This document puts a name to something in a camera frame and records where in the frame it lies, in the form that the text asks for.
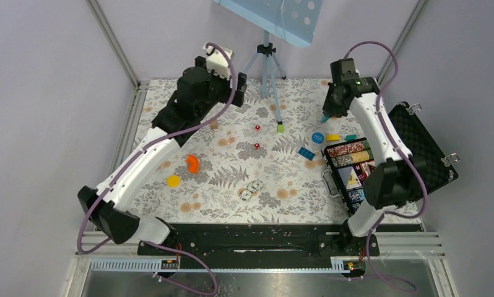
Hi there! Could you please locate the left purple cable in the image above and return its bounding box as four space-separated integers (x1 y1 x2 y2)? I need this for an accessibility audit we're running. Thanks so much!
76 42 240 256

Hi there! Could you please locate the orange curved block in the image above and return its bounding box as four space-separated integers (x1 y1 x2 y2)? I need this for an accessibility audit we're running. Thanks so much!
186 154 200 174

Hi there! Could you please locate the blue tripod stand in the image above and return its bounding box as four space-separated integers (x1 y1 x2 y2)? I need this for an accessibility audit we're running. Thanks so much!
242 30 287 126

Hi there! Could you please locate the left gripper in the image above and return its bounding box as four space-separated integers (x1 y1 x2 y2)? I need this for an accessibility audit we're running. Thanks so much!
197 58 248 120

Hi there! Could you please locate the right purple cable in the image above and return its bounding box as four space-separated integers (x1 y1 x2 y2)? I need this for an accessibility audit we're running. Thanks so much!
344 41 430 218

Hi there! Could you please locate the yellow round button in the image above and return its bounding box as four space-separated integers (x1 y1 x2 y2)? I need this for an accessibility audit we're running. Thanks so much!
166 175 181 187

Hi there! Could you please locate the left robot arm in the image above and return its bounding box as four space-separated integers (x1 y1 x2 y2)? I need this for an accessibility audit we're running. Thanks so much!
77 52 246 254

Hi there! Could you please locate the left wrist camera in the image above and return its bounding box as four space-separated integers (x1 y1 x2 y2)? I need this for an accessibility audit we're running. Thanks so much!
202 44 231 80

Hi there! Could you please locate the blue lego brick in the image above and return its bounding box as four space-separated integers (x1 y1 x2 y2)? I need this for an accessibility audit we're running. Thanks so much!
298 147 315 161

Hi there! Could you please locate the purple cable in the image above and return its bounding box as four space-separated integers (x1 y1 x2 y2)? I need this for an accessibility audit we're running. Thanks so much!
344 41 430 218
76 42 240 256

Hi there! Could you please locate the floral table cloth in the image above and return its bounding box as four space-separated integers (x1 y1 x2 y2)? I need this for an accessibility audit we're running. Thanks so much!
131 79 364 224

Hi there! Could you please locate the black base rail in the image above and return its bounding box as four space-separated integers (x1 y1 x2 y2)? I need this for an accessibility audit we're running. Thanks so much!
137 223 423 270

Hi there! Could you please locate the black poker case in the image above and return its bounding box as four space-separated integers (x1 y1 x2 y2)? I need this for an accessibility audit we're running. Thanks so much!
323 101 459 216

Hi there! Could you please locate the light blue perforated board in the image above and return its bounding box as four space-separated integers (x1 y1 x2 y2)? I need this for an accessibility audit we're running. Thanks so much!
216 0 323 48

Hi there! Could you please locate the yellow block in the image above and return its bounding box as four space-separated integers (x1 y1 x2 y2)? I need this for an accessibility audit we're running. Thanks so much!
326 134 340 142

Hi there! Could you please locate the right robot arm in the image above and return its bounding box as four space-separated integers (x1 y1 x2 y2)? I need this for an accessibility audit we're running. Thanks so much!
323 58 428 255

